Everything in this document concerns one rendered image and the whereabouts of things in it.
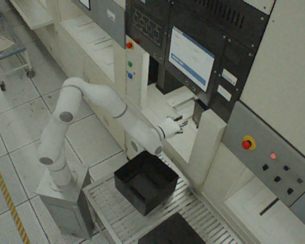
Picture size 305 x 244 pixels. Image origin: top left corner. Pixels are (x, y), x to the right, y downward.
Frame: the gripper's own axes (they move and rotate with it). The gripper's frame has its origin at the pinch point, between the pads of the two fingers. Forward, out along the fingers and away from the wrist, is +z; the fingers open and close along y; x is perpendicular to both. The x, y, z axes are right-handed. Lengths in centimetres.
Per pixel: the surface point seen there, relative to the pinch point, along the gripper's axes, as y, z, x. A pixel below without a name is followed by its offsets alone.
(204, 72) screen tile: 5.9, 1.8, 37.9
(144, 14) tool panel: -42, 2, 44
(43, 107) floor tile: -173, -41, -119
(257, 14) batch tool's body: 22, 2, 75
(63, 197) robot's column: -17, -72, -43
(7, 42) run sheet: -254, -46, -73
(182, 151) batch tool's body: 1.6, 5.0, -32.0
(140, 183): 1.1, -27.1, -42.0
